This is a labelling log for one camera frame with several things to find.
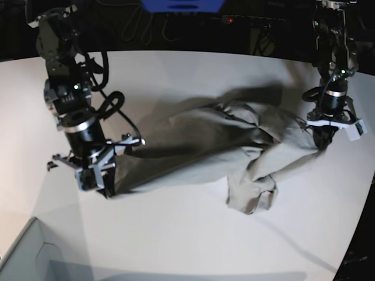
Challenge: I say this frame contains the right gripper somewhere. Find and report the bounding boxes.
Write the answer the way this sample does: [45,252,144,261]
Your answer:
[46,116,145,199]

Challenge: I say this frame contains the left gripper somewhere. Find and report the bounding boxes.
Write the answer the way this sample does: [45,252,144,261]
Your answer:
[306,91,365,150]

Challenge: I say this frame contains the grey t-shirt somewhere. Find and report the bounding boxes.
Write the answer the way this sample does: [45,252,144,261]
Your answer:
[115,84,321,215]

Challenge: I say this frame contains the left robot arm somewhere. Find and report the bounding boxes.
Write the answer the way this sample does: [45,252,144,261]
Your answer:
[302,1,366,151]

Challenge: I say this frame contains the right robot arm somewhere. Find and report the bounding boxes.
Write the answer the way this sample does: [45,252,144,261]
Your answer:
[29,4,145,198]

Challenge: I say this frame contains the white box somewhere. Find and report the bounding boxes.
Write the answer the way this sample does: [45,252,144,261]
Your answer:
[1,217,94,280]

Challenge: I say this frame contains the black power strip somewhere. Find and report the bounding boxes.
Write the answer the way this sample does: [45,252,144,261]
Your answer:
[212,15,287,28]

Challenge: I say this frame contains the blue bin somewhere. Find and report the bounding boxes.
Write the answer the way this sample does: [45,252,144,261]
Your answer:
[141,0,225,13]

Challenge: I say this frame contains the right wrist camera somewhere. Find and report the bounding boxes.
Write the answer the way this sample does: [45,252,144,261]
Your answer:
[74,166,105,191]

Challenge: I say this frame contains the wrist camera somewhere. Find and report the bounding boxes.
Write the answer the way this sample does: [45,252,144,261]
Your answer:
[345,119,367,141]
[74,166,105,191]

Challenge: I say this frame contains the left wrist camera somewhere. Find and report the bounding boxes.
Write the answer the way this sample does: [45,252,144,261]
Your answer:
[345,119,367,141]

